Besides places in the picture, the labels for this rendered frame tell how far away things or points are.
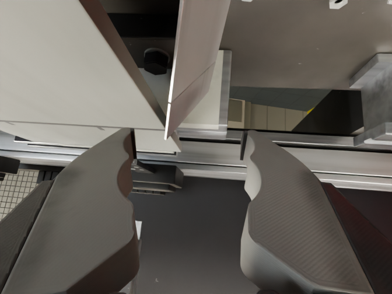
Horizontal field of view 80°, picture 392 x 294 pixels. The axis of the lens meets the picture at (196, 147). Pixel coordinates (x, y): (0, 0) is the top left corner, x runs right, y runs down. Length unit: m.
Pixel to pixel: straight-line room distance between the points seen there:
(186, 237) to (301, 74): 0.59
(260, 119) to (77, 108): 2.40
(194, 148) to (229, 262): 0.40
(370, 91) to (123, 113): 0.30
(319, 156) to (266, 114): 2.04
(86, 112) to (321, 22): 0.23
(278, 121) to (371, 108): 2.26
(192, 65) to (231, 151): 0.37
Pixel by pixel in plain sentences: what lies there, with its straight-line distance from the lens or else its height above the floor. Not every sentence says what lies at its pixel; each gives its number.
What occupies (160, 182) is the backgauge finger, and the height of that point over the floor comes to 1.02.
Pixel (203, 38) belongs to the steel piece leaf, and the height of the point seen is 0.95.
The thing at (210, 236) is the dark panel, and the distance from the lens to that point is 0.78.
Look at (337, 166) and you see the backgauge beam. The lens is 0.57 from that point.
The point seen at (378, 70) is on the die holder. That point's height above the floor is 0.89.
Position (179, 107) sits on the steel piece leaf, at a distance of 0.17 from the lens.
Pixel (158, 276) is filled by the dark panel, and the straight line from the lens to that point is 0.82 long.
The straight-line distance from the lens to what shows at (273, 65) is 0.33.
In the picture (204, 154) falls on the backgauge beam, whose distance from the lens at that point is 0.52.
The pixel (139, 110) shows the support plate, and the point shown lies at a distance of 0.16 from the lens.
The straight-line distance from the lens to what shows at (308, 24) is 0.28.
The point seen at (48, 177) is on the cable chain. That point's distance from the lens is 0.81.
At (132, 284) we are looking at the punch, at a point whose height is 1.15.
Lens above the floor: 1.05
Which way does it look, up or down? 13 degrees down
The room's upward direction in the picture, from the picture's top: 175 degrees counter-clockwise
